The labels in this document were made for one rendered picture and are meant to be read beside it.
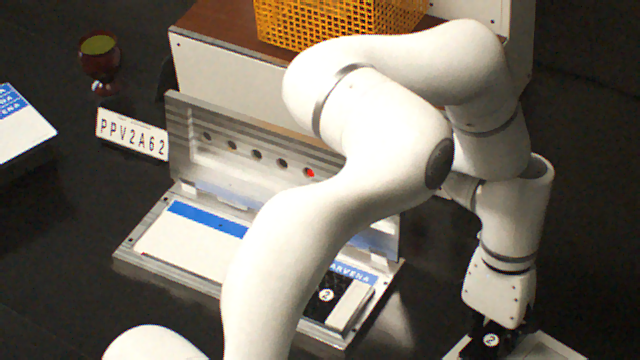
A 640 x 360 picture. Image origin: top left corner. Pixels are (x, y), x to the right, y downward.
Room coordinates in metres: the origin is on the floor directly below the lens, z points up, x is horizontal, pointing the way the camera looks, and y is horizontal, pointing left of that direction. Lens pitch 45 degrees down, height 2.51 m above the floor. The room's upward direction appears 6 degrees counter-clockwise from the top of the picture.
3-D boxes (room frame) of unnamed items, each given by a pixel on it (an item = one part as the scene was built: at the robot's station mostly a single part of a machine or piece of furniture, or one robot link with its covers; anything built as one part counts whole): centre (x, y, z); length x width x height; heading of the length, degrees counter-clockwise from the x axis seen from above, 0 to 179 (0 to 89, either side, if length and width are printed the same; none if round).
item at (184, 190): (1.42, 0.12, 0.92); 0.44 x 0.21 x 0.04; 57
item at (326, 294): (1.32, 0.01, 0.93); 0.10 x 0.05 x 0.01; 147
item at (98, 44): (1.92, 0.39, 0.96); 0.09 x 0.09 x 0.11
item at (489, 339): (1.21, -0.23, 0.92); 0.10 x 0.05 x 0.01; 135
